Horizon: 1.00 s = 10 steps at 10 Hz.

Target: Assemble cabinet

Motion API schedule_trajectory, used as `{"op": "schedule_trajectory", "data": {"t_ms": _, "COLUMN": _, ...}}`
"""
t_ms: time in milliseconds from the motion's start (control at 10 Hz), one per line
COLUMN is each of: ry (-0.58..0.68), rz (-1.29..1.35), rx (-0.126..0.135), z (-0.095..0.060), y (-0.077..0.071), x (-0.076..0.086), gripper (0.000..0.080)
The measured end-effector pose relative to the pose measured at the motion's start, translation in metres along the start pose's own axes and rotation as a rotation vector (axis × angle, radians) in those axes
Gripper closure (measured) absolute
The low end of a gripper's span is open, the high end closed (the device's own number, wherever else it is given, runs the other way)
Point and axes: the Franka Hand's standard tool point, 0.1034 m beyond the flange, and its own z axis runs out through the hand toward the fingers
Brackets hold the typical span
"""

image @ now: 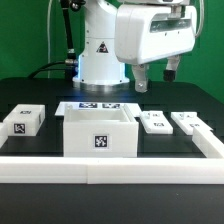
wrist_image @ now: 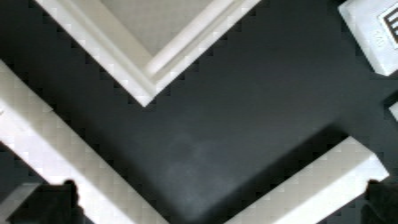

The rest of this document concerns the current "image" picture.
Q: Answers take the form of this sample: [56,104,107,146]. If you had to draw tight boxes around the white cabinet body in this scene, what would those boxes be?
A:
[63,105,139,158]

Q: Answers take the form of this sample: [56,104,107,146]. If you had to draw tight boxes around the white marker base sheet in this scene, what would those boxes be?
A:
[55,101,141,117]

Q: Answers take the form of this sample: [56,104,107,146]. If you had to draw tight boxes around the white cabinet door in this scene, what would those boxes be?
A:
[171,112,212,135]
[140,110,173,134]

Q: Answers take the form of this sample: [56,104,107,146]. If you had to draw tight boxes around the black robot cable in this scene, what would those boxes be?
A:
[27,0,81,81]

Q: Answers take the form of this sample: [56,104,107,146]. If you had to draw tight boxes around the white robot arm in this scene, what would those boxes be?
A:
[59,0,204,92]

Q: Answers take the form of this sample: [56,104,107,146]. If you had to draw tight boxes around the white cabinet top block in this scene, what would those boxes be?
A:
[3,104,45,136]

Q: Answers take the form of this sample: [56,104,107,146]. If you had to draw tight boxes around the white thin cable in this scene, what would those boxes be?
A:
[46,0,54,79]

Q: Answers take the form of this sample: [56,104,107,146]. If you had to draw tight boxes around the white U-shaped fence frame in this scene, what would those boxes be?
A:
[0,127,224,184]

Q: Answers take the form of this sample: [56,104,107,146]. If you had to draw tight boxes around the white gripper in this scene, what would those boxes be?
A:
[114,4,196,92]

